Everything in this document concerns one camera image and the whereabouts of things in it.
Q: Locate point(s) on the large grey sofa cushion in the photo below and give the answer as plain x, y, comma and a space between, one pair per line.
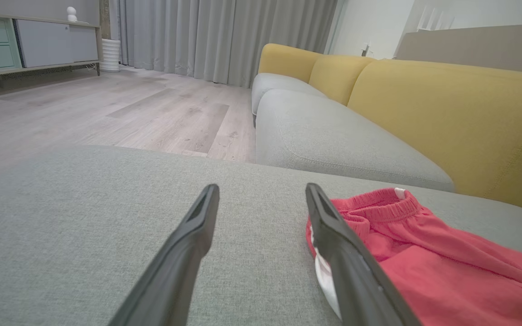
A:
84, 226

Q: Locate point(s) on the wide yellow sofa backrest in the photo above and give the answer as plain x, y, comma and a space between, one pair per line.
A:
469, 127

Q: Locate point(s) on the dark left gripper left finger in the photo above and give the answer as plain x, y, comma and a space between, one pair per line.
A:
175, 271

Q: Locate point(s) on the sideboard with mint drawers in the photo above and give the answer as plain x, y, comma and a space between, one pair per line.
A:
39, 45

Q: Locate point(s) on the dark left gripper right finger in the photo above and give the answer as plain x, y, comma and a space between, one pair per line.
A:
356, 280

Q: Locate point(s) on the beige partition panel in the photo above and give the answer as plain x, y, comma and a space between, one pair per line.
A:
478, 47

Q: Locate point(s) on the small yellow sofa backrest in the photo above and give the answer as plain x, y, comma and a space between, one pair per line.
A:
338, 77
286, 61

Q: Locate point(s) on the grey sofa seat cushion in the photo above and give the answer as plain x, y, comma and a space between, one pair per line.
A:
333, 140
274, 86

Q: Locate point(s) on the red and white sports shorts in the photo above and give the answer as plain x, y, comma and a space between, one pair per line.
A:
447, 271

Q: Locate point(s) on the white slatted rack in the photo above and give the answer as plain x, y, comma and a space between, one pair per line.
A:
435, 19

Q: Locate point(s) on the white ribbed cylinder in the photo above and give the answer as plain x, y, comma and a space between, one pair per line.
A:
110, 55

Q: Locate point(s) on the small white figurine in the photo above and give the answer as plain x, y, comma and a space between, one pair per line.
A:
71, 13

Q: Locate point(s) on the grey pleated curtain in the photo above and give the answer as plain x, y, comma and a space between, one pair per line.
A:
224, 40

